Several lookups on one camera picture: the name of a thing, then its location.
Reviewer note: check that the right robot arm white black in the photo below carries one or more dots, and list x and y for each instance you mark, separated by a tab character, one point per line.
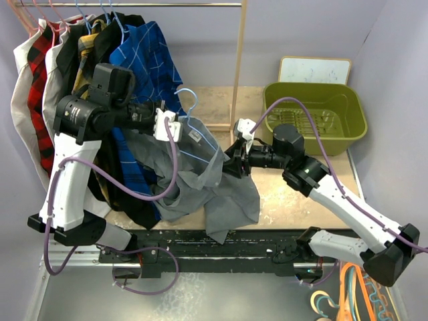
382	247

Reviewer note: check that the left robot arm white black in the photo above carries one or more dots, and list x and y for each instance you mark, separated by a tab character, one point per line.
81	122

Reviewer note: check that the metal clothes rail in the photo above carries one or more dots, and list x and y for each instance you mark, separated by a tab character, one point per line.
123	5

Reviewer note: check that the black dark shirt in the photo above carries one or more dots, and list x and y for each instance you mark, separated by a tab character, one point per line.
69	62

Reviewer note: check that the beige shirt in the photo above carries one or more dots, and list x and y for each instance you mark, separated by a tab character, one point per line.
19	110

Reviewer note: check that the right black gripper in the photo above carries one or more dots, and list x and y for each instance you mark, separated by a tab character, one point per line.
237	159

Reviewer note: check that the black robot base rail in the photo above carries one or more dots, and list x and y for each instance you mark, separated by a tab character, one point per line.
155	251

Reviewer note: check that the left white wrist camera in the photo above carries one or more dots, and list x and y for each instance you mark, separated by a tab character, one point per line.
166	125

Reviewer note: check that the small whiteboard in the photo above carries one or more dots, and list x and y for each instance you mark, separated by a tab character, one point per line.
314	70

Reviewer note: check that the yellow plaid shirt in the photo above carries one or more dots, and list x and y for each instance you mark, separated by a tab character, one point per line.
87	62

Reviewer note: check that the pink hanger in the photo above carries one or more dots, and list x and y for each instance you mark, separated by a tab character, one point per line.
32	24

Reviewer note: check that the wooden clothes rack frame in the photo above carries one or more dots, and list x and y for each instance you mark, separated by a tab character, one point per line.
226	126

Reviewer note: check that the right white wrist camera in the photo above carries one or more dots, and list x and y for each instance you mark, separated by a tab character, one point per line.
244	128

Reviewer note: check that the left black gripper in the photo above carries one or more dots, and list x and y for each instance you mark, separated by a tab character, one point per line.
153	108

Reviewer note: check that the blue plaid shirt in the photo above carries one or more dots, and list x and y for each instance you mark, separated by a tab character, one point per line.
145	52

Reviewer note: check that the red plaid shirt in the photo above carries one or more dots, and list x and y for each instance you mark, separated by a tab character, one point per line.
36	60

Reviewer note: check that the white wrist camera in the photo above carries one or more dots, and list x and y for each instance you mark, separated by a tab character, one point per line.
244	128
166	125

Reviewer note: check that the yellow hanger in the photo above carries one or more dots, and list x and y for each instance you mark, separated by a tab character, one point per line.
382	305

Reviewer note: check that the grey shirt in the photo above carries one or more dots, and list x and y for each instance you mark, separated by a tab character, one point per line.
228	202

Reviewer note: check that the olive green plastic bin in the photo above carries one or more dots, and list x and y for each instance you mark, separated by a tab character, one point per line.
334	108

